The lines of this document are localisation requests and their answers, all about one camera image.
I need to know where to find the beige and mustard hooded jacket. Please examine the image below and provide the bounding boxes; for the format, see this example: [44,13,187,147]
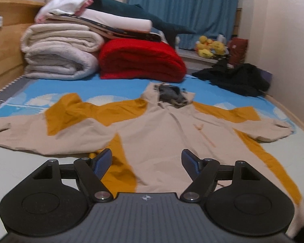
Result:
[0,82,304,238]

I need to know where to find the black clothes pile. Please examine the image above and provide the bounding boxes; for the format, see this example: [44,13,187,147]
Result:
[192,59,272,97]

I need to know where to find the blue and white bedsheet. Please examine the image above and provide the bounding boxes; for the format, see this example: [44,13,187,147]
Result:
[0,75,304,239]

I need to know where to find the white folded fleece blanket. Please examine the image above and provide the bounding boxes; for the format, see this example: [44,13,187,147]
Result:
[21,23,104,81]

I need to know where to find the wooden bed headboard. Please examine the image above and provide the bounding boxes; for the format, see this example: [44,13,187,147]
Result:
[0,0,44,89]

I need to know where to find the dark red bag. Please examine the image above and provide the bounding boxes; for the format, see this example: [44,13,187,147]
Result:
[228,37,249,66]

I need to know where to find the yellow plush toys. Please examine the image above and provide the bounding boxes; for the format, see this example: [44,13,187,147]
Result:
[195,36,228,59]

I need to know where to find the red folded blanket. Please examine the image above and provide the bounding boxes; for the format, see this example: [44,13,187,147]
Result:
[98,38,187,83]

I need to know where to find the dark patterned folded cloth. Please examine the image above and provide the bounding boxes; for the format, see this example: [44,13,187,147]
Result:
[66,15,165,43]

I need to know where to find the white folded pillow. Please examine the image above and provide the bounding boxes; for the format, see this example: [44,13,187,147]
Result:
[80,9,153,33]

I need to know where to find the blue curtain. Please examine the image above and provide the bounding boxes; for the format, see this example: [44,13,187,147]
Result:
[127,0,238,50]

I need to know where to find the white and pink folded cloth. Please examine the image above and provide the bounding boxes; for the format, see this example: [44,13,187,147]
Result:
[34,0,93,23]

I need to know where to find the dark teal shark plush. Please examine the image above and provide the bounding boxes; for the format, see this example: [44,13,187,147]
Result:
[88,0,196,48]

